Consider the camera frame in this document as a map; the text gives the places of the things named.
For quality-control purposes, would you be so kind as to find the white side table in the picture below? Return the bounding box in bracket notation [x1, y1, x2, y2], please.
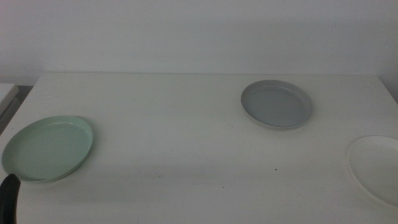
[0, 83, 21, 133]

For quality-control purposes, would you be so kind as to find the white shallow bowl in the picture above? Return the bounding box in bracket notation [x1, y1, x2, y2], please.
[347, 135, 398, 208]

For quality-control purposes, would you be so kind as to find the pale green shallow bowl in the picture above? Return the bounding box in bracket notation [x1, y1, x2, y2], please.
[1, 115, 94, 184]

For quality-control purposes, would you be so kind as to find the grey shallow bowl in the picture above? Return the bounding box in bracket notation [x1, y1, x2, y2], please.
[240, 79, 313, 130]

